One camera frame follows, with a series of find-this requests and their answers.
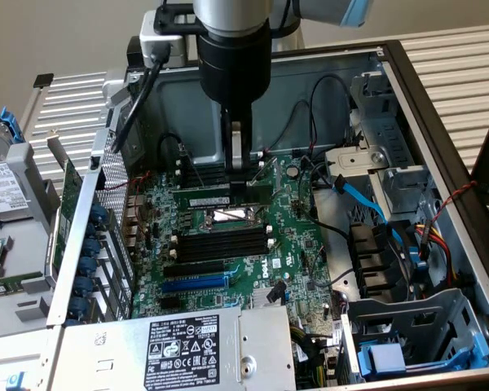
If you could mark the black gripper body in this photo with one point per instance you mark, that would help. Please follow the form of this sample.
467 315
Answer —
234 69

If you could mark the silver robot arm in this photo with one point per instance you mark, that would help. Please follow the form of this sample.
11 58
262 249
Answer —
228 16

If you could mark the CPU socket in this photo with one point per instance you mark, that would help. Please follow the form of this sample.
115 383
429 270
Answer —
228 216

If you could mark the silver locking lever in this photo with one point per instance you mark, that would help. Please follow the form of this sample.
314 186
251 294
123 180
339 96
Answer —
212 212
189 159

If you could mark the silver socket cover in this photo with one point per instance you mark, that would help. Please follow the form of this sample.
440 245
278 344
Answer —
265 171

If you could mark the open grey PC case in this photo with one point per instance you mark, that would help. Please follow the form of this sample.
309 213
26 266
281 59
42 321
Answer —
285 81

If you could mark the round coin battery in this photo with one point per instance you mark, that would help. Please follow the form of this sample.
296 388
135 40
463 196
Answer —
294 171

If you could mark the long black expansion slot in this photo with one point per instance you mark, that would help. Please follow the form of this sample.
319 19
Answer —
193 269

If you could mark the green motherboard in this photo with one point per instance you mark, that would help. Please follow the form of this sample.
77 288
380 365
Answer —
293 260

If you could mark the blue expansion slot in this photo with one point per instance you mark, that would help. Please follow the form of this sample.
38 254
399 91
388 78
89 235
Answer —
193 284

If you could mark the black box device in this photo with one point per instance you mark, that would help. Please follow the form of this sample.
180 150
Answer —
132 53

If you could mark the black angled plug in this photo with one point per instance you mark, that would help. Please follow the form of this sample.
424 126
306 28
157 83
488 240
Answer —
276 291

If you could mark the silver chipset heatsink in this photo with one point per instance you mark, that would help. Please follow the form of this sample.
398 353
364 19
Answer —
258 297

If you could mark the silver disk bay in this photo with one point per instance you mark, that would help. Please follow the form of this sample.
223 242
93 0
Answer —
358 159

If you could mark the short black expansion slot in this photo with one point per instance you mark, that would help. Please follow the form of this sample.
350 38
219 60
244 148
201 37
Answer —
170 302

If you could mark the blue card latch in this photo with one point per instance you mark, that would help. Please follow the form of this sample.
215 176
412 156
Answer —
99 213
82 285
91 247
78 306
87 265
90 231

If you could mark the black plastic shroud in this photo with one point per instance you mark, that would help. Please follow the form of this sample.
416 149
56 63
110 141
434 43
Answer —
371 252

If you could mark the green graphics card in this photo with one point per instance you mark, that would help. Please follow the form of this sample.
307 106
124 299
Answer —
71 183

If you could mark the silver power supply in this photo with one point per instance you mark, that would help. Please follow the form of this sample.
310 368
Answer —
126 346

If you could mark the blue disk caddy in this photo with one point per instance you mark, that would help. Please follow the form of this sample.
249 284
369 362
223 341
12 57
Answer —
387 356

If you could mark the grey disk bay cage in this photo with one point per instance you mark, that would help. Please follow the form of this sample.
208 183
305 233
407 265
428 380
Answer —
432 309

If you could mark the silver hard disk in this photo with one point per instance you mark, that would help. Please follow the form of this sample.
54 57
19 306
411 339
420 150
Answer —
0 183

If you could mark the blue case latch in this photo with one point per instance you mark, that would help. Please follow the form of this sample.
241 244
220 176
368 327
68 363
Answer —
15 383

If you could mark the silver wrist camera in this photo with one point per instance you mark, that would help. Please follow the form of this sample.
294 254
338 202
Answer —
176 47

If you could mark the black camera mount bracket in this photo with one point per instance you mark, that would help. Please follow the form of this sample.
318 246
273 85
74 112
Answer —
163 20

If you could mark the blue disk bracket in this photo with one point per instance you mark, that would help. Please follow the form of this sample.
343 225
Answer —
12 126

